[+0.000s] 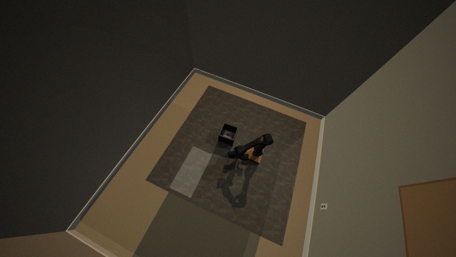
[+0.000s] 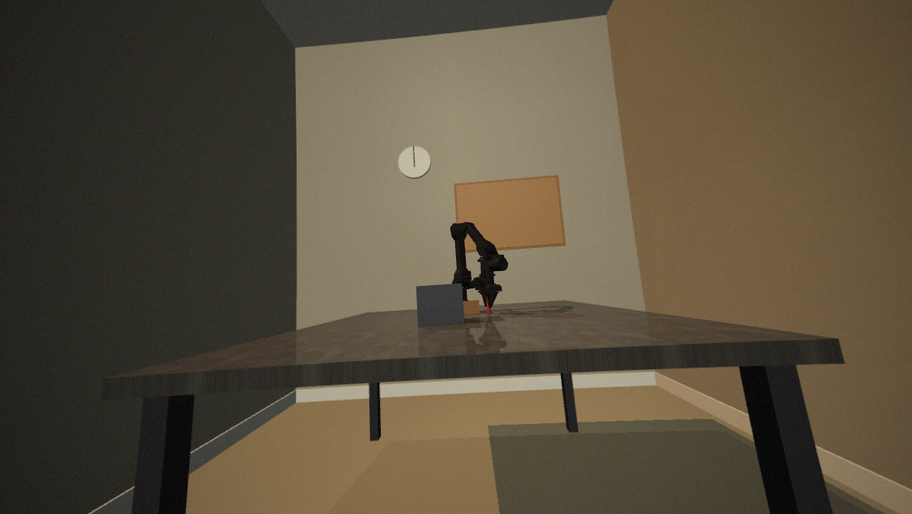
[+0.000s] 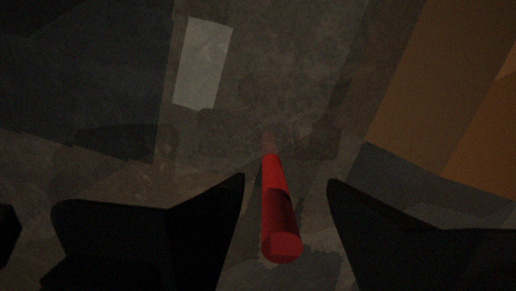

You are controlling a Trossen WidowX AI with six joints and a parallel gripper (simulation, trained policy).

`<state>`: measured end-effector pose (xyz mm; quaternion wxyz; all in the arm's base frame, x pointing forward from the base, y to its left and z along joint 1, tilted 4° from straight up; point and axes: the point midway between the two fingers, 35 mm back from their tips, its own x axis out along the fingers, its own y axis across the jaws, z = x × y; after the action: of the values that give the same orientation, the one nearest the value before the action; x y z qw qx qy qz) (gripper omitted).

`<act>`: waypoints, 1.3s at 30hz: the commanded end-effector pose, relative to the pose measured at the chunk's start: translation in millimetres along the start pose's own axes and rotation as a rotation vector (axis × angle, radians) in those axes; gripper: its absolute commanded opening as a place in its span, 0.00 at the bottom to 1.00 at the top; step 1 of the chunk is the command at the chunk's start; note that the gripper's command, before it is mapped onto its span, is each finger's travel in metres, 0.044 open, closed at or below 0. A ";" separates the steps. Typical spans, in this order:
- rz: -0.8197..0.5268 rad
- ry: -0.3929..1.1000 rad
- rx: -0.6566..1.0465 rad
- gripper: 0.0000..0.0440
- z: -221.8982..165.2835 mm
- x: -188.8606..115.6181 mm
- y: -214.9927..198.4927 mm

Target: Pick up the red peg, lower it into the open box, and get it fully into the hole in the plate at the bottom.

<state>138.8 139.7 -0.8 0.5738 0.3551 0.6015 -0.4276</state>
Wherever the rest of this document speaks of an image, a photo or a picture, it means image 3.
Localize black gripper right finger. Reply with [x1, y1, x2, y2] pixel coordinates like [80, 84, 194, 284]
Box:
[326, 178, 516, 291]

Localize red peg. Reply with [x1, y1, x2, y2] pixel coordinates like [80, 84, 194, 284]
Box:
[261, 153, 303, 265]

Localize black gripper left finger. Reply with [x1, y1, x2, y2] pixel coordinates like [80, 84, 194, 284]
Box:
[50, 173, 245, 291]

